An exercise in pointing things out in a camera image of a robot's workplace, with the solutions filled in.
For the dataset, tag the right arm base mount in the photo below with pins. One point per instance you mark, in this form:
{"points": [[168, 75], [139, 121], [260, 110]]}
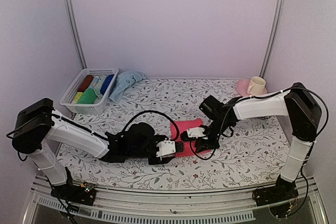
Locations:
{"points": [[273, 194]]}

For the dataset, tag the pink towel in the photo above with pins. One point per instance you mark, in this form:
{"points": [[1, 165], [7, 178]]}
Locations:
{"points": [[183, 126]]}

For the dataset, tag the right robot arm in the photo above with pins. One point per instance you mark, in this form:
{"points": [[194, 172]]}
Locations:
{"points": [[297, 103]]}

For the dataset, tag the yellow rolled towel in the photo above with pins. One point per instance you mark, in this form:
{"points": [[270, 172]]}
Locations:
{"points": [[77, 97]]}

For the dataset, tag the light blue towel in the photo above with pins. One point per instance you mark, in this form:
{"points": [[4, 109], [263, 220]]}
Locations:
{"points": [[125, 80]]}

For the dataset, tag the aluminium post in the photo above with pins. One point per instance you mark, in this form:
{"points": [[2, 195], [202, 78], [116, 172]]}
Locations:
{"points": [[272, 38], [75, 33]]}

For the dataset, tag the left aluminium post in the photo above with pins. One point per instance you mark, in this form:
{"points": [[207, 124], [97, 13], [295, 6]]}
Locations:
{"points": [[75, 33]]}

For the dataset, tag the floral tablecloth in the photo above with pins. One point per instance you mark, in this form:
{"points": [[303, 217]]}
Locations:
{"points": [[253, 153]]}

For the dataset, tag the front aluminium rail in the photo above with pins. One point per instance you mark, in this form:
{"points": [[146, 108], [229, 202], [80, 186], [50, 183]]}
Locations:
{"points": [[230, 205]]}

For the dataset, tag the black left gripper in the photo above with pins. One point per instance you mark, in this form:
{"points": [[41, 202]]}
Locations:
{"points": [[158, 162]]}

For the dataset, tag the dark red rolled towel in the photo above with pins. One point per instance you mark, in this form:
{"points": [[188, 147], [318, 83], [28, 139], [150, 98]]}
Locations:
{"points": [[85, 83]]}

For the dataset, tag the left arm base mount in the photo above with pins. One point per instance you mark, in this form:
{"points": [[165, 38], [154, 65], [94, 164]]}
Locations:
{"points": [[75, 194]]}

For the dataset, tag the white plastic basket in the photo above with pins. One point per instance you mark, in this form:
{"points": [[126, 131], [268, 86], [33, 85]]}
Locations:
{"points": [[71, 91]]}

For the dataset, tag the green rolled towel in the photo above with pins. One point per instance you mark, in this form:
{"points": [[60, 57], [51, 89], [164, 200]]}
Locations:
{"points": [[89, 97]]}

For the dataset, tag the teal patterned rolled towel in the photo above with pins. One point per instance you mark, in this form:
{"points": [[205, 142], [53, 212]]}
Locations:
{"points": [[97, 82]]}

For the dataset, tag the blue rolled towel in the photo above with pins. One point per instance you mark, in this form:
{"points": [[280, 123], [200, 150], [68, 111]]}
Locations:
{"points": [[106, 84]]}

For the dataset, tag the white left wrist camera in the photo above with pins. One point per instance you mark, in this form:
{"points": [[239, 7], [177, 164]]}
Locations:
{"points": [[165, 147]]}

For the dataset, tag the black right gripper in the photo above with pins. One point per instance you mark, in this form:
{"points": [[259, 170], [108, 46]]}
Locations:
{"points": [[207, 145]]}

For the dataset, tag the cream mug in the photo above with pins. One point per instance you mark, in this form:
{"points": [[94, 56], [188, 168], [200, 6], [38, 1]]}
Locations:
{"points": [[256, 86]]}

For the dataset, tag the right aluminium post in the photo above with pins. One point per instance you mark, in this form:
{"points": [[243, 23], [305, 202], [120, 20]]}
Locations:
{"points": [[272, 38]]}

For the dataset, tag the pink saucer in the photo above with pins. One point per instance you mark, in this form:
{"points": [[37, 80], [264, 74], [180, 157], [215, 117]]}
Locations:
{"points": [[241, 87]]}

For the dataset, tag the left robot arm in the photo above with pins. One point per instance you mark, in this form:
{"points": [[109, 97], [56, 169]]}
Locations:
{"points": [[41, 122]]}

